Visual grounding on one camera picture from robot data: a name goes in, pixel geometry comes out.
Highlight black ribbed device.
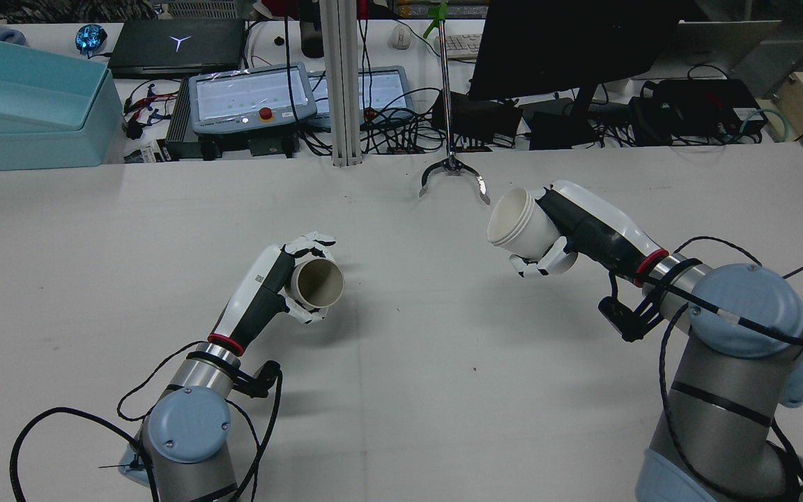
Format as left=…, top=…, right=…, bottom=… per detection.
left=164, top=93, right=201, bottom=162

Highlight black tangled power cables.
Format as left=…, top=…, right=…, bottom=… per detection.
left=363, top=87, right=445, bottom=155

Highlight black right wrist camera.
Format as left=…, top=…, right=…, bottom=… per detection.
left=597, top=296, right=661, bottom=343

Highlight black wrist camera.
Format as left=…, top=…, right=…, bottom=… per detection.
left=597, top=296, right=661, bottom=343
left=236, top=360, right=283, bottom=400

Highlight black power brick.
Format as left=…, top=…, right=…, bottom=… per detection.
left=431, top=91, right=523, bottom=144

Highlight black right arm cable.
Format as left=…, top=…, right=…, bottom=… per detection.
left=607, top=236, right=803, bottom=502

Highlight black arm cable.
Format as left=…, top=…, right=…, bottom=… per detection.
left=607, top=236, right=803, bottom=502
left=10, top=340, right=284, bottom=502

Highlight light blue plastic bin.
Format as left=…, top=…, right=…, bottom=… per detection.
left=0, top=31, right=124, bottom=174

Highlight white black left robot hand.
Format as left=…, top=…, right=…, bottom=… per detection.
left=206, top=231, right=337, bottom=356

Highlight metal reacher grabber tool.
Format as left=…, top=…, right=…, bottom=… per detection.
left=419, top=2, right=491, bottom=206

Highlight black laptop with Y logo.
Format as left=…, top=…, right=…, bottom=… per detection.
left=107, top=18, right=248, bottom=79

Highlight white paper cup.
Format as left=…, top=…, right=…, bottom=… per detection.
left=487, top=187, right=560, bottom=253

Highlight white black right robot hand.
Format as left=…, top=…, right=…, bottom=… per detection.
left=508, top=180, right=671, bottom=288

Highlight teach pendant with red button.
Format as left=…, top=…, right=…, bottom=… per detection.
left=188, top=61, right=319, bottom=136

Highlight black Huawei monitor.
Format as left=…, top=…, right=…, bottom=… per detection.
left=468, top=0, right=685, bottom=103

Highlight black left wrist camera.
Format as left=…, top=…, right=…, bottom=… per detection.
left=236, top=360, right=283, bottom=400

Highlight teach pendant behind post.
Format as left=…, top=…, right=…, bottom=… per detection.
left=307, top=66, right=415, bottom=130

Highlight paper cup with brownish inside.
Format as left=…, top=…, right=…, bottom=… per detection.
left=290, top=257, right=344, bottom=309

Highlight blue gaming mouse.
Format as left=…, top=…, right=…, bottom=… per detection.
left=75, top=23, right=109, bottom=57

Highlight aluminium profile post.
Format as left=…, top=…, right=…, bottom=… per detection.
left=320, top=0, right=365, bottom=167

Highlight black bottle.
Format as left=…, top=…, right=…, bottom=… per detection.
left=298, top=0, right=325, bottom=59

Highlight black monitor stand pole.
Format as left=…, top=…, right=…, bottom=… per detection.
left=569, top=84, right=611, bottom=140

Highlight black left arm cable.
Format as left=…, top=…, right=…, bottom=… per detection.
left=10, top=340, right=284, bottom=502

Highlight white keyboard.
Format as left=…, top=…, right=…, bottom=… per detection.
left=443, top=33, right=484, bottom=61

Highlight black power adapter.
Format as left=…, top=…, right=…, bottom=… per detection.
left=530, top=109, right=598, bottom=150

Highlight green hose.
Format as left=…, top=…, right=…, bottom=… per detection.
left=742, top=107, right=790, bottom=144

